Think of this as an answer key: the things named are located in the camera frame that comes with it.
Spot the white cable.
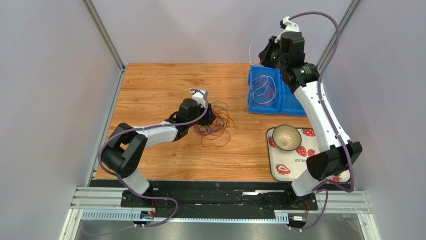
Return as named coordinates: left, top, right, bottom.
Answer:
left=251, top=74, right=279, bottom=106
left=248, top=42, right=264, bottom=66

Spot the red cable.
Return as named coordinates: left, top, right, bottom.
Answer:
left=194, top=113, right=233, bottom=148

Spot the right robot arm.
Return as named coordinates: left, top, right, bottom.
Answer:
left=259, top=32, right=363, bottom=197

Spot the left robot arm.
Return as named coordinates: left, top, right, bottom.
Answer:
left=98, top=99, right=216, bottom=195

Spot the blue plastic bin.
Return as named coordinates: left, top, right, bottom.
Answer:
left=247, top=65, right=307, bottom=117

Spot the beige bowl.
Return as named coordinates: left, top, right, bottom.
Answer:
left=272, top=125, right=302, bottom=151

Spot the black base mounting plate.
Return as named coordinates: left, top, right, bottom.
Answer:
left=120, top=180, right=319, bottom=220

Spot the strawberry print tray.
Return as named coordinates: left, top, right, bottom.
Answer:
left=266, top=127, right=351, bottom=184

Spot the blue cable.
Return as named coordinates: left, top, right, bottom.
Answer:
left=196, top=101, right=231, bottom=137

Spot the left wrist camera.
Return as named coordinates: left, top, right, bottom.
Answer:
left=189, top=88, right=209, bottom=109

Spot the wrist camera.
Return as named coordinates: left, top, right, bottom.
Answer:
left=274, top=16, right=300, bottom=44
left=189, top=88, right=209, bottom=109

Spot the yellow cable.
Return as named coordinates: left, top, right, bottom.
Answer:
left=216, top=104, right=242, bottom=137

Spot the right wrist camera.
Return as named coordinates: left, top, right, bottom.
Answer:
left=274, top=16, right=300, bottom=44

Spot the right aluminium corner post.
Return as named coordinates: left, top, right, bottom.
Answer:
left=314, top=0, right=363, bottom=71

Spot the aluminium corner post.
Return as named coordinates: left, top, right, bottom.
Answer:
left=82, top=0, right=127, bottom=73
left=314, top=0, right=363, bottom=71

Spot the aluminium frame rail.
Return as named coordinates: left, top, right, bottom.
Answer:
left=70, top=187, right=372, bottom=224

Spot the left aluminium corner post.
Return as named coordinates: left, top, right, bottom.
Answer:
left=82, top=0, right=127, bottom=73

